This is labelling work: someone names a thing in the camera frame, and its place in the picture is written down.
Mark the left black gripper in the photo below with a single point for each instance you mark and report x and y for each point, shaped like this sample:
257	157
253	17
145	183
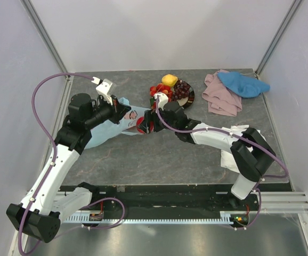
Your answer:
118	110

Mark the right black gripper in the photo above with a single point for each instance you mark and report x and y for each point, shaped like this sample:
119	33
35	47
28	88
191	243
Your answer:
150	115

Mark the red apple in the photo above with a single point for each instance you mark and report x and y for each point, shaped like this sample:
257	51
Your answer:
144	126

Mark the light blue plastic bag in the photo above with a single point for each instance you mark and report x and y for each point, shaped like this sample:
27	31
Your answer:
126	126

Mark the purple grape bunch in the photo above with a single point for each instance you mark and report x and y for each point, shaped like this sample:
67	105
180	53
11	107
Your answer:
181	90

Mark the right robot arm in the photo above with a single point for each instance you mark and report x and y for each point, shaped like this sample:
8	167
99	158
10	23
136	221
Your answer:
198	133

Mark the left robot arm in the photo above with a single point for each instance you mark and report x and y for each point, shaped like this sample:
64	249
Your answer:
38	215

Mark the red lychee bunch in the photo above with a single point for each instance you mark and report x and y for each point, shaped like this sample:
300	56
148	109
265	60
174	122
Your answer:
160	88

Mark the black round plate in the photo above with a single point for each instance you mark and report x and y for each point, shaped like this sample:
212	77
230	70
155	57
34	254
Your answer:
187	102

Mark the yellow pear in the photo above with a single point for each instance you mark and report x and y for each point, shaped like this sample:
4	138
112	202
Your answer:
169	80

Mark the mauve pink cloth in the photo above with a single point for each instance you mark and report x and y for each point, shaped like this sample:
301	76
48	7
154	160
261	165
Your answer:
220	99

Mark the white printed t-shirt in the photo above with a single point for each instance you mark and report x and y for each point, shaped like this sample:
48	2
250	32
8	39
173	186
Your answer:
245	158

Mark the blue cloth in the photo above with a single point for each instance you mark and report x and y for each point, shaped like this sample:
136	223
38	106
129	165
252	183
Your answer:
241	85

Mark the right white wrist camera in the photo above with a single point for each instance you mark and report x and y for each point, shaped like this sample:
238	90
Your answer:
160	100

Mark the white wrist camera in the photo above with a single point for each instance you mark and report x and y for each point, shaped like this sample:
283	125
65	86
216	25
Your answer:
160	100
104	88

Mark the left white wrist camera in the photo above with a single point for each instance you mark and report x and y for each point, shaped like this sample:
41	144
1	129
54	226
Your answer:
104	88

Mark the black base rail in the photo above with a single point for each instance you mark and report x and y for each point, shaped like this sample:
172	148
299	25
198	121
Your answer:
215	197

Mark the white slotted cable duct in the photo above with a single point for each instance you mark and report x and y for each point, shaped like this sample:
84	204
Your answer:
89	218

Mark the left aluminium frame post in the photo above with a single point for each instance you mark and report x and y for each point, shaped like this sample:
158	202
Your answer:
35	18

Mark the aluminium frame post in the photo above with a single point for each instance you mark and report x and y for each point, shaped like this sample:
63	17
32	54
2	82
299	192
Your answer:
286	21
35	18

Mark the right aluminium frame post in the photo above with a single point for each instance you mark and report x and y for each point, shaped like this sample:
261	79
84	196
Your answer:
286	21

